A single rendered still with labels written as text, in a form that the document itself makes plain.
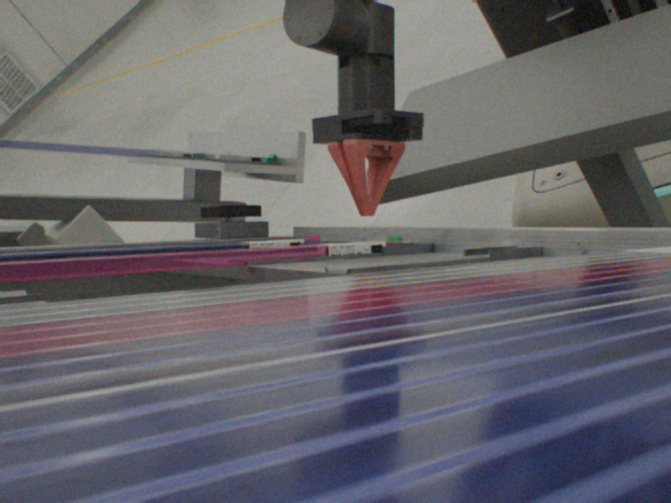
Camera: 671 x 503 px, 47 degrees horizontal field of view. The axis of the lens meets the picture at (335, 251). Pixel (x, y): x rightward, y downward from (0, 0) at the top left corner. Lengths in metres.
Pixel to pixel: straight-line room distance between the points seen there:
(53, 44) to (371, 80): 8.08
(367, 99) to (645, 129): 0.33
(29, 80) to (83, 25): 0.86
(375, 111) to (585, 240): 0.25
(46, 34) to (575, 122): 8.03
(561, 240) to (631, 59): 0.48
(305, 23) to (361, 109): 0.10
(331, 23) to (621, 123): 0.38
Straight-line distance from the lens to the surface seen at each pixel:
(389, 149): 0.77
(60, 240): 1.01
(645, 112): 0.92
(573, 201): 1.42
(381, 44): 0.76
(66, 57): 8.79
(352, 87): 0.76
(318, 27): 0.70
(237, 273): 0.56
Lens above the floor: 1.08
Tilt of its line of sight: 29 degrees down
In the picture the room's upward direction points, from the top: 38 degrees counter-clockwise
